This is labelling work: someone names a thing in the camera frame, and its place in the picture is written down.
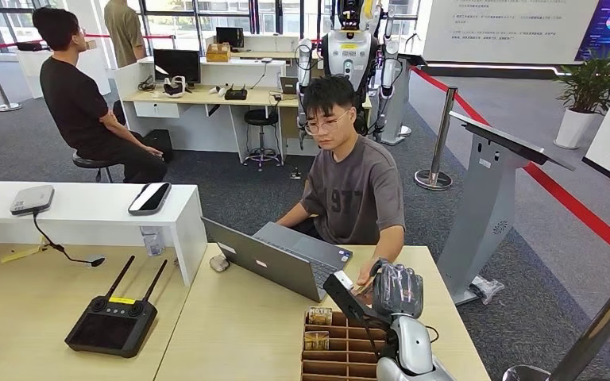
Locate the right robot hand grey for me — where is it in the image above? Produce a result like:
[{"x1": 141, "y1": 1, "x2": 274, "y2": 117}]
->
[{"x1": 370, "y1": 261, "x2": 425, "y2": 320}]

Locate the person's left hand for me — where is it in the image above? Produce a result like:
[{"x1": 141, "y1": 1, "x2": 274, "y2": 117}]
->
[{"x1": 356, "y1": 256, "x2": 388, "y2": 287}]

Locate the person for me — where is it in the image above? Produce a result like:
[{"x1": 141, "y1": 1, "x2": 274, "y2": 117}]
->
[
  {"x1": 276, "y1": 75, "x2": 406, "y2": 295},
  {"x1": 103, "y1": 0, "x2": 149, "y2": 68},
  {"x1": 32, "y1": 6, "x2": 168, "y2": 184}
]

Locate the brown cardboard card holder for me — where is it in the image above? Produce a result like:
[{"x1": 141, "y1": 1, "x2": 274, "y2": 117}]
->
[{"x1": 299, "y1": 310, "x2": 390, "y2": 381}]

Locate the clear plastic bag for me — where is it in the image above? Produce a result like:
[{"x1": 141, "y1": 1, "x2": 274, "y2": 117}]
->
[{"x1": 469, "y1": 275, "x2": 506, "y2": 306}]

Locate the grey kiosk lectern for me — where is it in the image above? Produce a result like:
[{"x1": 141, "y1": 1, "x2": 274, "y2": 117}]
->
[{"x1": 436, "y1": 111, "x2": 575, "y2": 307}]

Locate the black stool with chrome base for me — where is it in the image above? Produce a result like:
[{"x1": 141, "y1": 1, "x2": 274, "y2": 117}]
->
[{"x1": 243, "y1": 107, "x2": 284, "y2": 172}]

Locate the red barrier belt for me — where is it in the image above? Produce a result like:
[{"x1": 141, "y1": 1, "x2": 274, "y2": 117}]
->
[
  {"x1": 0, "y1": 33, "x2": 177, "y2": 55},
  {"x1": 410, "y1": 65, "x2": 610, "y2": 261}
]

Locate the silver humanoid robot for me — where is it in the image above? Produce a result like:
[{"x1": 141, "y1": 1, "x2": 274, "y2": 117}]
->
[{"x1": 294, "y1": 0, "x2": 403, "y2": 151}]

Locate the black router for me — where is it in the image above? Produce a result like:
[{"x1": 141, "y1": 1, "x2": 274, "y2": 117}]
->
[{"x1": 224, "y1": 83, "x2": 249, "y2": 102}]

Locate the white office desk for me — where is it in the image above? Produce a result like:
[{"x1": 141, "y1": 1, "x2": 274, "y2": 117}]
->
[{"x1": 114, "y1": 56, "x2": 324, "y2": 164}]

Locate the black and white phone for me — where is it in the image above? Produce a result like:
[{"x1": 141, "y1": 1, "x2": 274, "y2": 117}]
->
[{"x1": 128, "y1": 182, "x2": 172, "y2": 217}]

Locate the white plant pot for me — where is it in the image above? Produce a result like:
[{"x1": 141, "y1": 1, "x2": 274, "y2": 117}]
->
[{"x1": 553, "y1": 109, "x2": 598, "y2": 150}]

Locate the black bag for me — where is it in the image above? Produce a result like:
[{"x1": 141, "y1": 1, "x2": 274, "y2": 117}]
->
[{"x1": 142, "y1": 129, "x2": 175, "y2": 163}]

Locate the black remote controller with antennas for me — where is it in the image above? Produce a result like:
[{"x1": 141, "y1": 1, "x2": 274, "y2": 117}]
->
[{"x1": 64, "y1": 256, "x2": 169, "y2": 359}]

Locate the yellow wooden box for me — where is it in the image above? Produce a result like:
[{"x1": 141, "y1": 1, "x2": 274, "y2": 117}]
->
[{"x1": 206, "y1": 43, "x2": 231, "y2": 63}]

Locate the white VR headset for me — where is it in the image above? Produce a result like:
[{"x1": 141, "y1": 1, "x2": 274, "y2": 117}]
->
[{"x1": 163, "y1": 75, "x2": 187, "y2": 99}]

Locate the small black monitor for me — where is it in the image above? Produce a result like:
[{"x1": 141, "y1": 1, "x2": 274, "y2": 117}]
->
[{"x1": 215, "y1": 26, "x2": 245, "y2": 51}]

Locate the black computer monitor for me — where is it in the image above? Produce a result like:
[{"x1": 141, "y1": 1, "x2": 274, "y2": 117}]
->
[{"x1": 152, "y1": 49, "x2": 202, "y2": 88}]

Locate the green potted plant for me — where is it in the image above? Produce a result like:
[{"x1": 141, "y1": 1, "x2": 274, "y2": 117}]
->
[{"x1": 554, "y1": 47, "x2": 610, "y2": 116}]

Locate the white desk riser shelf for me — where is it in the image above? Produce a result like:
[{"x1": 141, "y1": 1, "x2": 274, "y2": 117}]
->
[{"x1": 0, "y1": 180, "x2": 209, "y2": 287}]

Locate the white counter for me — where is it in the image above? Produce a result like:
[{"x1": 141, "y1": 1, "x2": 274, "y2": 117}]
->
[{"x1": 16, "y1": 41, "x2": 111, "y2": 98}]

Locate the grey flat device box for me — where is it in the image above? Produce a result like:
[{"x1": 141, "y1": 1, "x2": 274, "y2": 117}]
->
[{"x1": 10, "y1": 184, "x2": 56, "y2": 217}]

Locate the yellow tape strip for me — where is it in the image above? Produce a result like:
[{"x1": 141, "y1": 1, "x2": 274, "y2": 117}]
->
[{"x1": 0, "y1": 242, "x2": 51, "y2": 264}]

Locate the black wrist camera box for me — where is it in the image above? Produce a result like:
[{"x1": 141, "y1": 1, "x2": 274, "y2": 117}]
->
[{"x1": 322, "y1": 271, "x2": 385, "y2": 329}]

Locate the white pedestal stand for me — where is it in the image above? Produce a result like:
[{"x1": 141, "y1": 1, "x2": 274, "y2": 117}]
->
[{"x1": 380, "y1": 57, "x2": 413, "y2": 147}]

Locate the white text wall board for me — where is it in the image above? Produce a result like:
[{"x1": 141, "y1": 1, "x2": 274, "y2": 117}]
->
[{"x1": 421, "y1": 0, "x2": 600, "y2": 65}]

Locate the black cable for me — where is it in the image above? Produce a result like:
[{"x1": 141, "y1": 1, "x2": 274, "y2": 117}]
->
[{"x1": 32, "y1": 210, "x2": 107, "y2": 268}]

